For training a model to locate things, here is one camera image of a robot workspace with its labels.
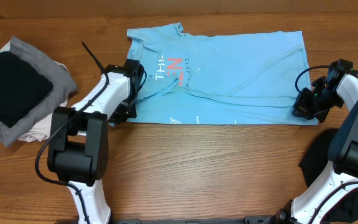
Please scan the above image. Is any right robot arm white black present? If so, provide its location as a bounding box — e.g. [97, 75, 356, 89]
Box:
[265, 59, 358, 223]

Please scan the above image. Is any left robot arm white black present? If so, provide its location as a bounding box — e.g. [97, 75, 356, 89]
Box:
[47, 59, 145, 223]

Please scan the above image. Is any light blue printed t-shirt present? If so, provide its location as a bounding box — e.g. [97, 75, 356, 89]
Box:
[127, 23, 318, 125]

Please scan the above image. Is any folded white garment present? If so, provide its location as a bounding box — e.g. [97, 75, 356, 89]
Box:
[0, 42, 71, 143]

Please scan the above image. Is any black crumpled garment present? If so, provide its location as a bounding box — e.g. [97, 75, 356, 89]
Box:
[297, 129, 358, 223]

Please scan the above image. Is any folded grey garment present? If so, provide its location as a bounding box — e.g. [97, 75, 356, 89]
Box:
[0, 36, 79, 147]

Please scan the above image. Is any folded black garment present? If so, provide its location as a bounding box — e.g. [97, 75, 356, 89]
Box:
[0, 51, 53, 128]

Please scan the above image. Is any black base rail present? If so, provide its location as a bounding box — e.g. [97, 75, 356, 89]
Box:
[107, 216, 274, 224]

